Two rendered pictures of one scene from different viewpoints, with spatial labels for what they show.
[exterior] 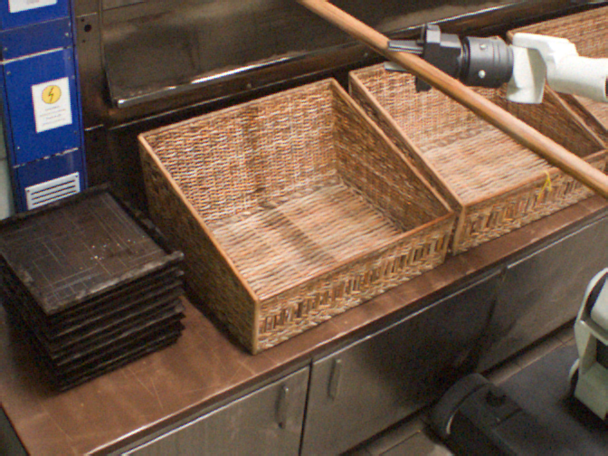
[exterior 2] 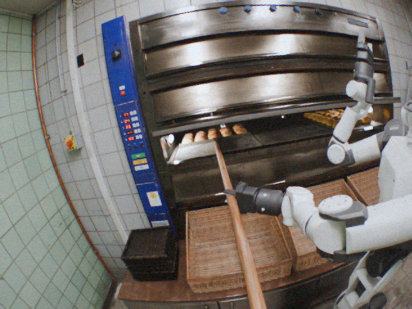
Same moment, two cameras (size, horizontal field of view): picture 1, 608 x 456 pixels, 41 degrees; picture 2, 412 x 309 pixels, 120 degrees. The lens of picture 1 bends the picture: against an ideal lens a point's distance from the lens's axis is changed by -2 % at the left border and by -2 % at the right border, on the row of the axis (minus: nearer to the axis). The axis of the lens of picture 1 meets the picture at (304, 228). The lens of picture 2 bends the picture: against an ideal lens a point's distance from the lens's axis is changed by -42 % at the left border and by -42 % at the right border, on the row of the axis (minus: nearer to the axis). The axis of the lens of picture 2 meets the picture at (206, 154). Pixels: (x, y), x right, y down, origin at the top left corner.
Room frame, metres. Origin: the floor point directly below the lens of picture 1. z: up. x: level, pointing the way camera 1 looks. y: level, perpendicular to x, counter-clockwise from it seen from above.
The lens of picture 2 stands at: (0.82, -0.53, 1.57)
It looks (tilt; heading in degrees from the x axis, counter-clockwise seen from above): 18 degrees down; 43
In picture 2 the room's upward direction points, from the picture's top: 11 degrees counter-clockwise
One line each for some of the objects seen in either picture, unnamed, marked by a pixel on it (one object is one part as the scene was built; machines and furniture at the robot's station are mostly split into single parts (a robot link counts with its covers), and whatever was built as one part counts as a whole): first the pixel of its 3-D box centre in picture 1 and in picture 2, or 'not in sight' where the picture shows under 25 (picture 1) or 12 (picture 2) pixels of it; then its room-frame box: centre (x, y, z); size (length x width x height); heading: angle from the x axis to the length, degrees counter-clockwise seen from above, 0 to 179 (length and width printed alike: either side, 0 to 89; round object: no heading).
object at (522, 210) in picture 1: (477, 135); (324, 220); (1.90, -0.43, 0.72); 0.56 x 0.49 x 0.28; 128
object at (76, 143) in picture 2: not in sight; (73, 141); (1.10, 0.88, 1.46); 0.10 x 0.07 x 0.10; 130
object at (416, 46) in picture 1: (405, 43); (232, 191); (1.34, -0.14, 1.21); 0.06 x 0.03 x 0.02; 96
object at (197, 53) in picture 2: not in sight; (295, 42); (2.09, -0.24, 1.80); 1.79 x 0.11 x 0.19; 130
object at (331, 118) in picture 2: not in sight; (337, 116); (2.80, -0.40, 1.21); 0.61 x 0.48 x 0.06; 40
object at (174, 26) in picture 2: not in sight; (286, 15); (2.11, -0.22, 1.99); 1.80 x 0.08 x 0.21; 130
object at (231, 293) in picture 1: (297, 201); (235, 243); (1.52, 0.02, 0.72); 0.56 x 0.49 x 0.28; 131
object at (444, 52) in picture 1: (453, 61); (255, 201); (1.35, -0.23, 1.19); 0.12 x 0.10 x 0.13; 96
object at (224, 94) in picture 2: not in sight; (302, 84); (2.09, -0.24, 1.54); 1.79 x 0.11 x 0.19; 130
